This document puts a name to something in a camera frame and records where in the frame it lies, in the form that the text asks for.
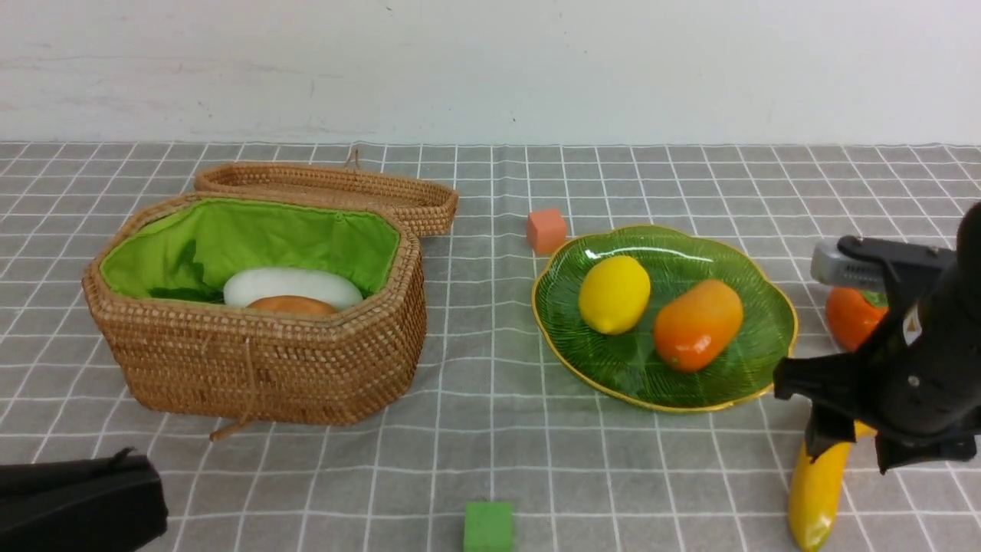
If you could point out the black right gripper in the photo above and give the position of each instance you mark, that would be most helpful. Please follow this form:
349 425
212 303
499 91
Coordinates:
926 363

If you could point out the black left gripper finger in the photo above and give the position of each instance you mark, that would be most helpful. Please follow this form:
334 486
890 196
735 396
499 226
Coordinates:
114 503

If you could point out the yellow banana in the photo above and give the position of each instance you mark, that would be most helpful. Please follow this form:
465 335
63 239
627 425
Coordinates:
813 495

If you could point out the orange persimmon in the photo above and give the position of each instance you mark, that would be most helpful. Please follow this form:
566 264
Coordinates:
853 314

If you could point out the orange mango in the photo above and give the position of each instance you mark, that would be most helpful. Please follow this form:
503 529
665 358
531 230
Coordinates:
696 327

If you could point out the white radish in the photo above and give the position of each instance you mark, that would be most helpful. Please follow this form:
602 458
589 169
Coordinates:
251 285

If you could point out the brown potato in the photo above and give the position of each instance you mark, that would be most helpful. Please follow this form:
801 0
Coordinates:
293 305

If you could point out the yellow lemon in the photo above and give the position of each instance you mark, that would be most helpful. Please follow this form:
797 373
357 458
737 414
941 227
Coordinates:
614 295

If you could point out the woven wicker basket green lining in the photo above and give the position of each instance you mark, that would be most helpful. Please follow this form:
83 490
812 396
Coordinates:
156 292

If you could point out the green leaf glass plate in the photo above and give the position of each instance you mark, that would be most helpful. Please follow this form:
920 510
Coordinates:
628 366

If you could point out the orange foam cube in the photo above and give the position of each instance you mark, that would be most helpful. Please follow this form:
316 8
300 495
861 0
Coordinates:
546 231

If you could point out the green foam cube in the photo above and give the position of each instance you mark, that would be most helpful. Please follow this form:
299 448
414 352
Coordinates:
488 526

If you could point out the woven wicker basket lid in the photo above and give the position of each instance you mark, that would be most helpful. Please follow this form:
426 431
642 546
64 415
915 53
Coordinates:
423 207

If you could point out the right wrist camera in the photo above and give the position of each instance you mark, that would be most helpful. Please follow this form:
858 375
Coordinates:
881 266

